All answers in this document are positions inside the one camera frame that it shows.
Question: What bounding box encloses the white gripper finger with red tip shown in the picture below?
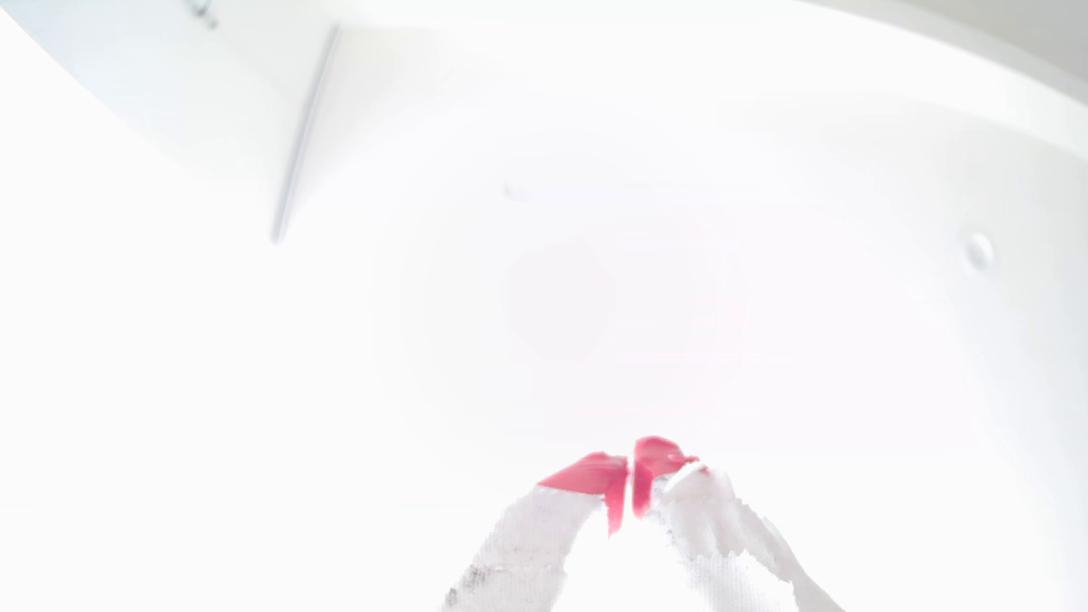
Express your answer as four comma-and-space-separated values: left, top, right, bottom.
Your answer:
440, 452, 630, 612
631, 436, 844, 612

